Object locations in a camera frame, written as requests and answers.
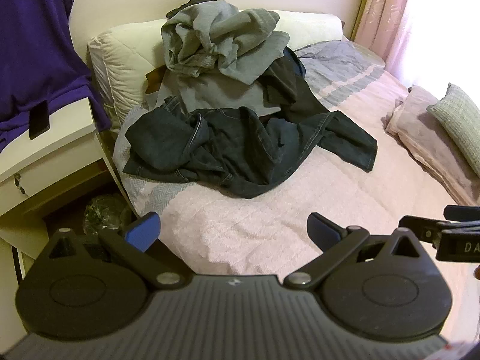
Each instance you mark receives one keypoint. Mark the white bedside table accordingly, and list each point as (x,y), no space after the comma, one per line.
(56,150)

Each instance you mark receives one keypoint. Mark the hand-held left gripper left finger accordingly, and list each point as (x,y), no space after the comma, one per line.
(144,231)

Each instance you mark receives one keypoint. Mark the dark blue jeans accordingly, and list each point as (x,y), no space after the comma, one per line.
(232,146)

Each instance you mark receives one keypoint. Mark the white bed pillow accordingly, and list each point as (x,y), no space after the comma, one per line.
(123,48)

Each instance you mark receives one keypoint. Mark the green checked pillow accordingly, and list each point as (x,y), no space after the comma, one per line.
(459,120)

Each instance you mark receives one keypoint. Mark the pink curtain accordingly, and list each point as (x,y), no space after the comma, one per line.
(386,11)

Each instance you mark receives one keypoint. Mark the pink bed blanket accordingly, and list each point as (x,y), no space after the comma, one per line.
(285,217)

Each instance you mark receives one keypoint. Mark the black smartphone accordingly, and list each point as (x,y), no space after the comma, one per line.
(39,120)

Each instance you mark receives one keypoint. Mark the grey striped herringbone blanket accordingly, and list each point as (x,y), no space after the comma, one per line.
(150,191)

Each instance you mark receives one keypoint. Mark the black garment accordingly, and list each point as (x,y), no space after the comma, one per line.
(290,82)

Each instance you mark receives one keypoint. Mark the grey cloth garment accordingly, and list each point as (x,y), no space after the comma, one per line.
(217,92)

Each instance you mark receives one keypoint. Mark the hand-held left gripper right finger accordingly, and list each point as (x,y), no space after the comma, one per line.
(318,229)

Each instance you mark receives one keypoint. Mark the clear plastic bag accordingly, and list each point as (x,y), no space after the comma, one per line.
(103,212)

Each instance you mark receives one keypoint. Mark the beige pillow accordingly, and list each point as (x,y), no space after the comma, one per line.
(420,131)

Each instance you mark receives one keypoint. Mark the grey sweatshirt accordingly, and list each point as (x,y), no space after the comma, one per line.
(210,33)

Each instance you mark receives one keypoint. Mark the purple hanging cloth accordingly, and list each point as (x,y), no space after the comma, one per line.
(33,45)

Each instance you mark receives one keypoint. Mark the brown paper bag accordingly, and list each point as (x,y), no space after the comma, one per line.
(153,80)

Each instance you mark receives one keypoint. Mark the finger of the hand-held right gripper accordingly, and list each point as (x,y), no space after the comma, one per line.
(420,228)
(463,213)

